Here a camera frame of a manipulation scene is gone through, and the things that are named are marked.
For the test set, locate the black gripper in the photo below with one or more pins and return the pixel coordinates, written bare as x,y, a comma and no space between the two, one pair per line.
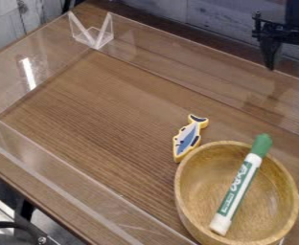
275,28

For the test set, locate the green white marker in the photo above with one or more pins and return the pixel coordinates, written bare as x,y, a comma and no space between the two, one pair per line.
241,183

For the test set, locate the brown wooden bowl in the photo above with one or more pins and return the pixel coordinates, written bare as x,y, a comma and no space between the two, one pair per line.
269,209

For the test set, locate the yellow blue fish toy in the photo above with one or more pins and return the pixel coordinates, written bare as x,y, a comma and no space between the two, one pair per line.
187,138

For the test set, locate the clear acrylic corner bracket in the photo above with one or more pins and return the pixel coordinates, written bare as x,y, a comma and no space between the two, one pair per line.
93,37

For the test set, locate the clear acrylic front wall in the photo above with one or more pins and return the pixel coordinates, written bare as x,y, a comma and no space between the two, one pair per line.
100,215

